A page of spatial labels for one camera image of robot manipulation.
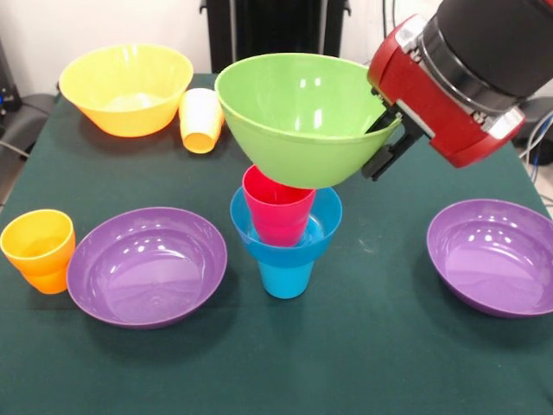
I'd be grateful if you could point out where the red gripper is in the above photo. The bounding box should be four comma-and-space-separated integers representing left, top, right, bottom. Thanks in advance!
360, 14, 527, 182

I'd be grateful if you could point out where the green plastic bowl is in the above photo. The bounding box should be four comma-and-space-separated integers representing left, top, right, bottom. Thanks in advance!
213, 52, 403, 190

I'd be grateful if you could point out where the red plastic cup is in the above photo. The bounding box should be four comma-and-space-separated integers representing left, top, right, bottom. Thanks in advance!
241, 165, 319, 248

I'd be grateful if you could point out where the small blue plastic bowl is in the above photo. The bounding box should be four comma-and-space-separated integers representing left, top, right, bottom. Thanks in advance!
229, 183, 344, 265

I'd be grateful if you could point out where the shallow purple plastic bowl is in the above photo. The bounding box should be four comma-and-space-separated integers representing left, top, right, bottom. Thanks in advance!
426, 198, 553, 320
66, 207, 229, 331

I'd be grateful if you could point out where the blue plastic cup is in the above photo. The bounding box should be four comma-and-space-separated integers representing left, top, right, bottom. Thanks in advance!
257, 259, 315, 300

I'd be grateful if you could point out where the yellow orange plastic cup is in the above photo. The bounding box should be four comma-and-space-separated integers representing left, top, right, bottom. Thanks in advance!
178, 87, 226, 155

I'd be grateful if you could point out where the black stand with knob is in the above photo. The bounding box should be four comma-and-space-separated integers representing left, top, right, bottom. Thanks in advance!
512, 95, 553, 148

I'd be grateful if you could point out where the dark green tablecloth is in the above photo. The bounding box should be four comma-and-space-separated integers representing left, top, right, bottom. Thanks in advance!
0, 72, 553, 415

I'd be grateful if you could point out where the large orange plastic bowl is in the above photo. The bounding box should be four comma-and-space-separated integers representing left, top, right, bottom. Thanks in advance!
58, 42, 194, 138

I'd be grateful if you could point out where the black grey chair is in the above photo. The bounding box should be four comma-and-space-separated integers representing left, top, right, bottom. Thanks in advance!
0, 93, 60, 157

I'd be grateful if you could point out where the black equipment box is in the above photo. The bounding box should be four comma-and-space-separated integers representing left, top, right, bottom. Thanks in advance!
0, 41, 22, 114

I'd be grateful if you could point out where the light blue cable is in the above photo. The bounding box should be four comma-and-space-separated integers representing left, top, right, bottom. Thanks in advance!
518, 110, 553, 163

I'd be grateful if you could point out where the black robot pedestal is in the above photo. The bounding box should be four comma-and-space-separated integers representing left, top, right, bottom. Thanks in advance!
199, 0, 352, 74

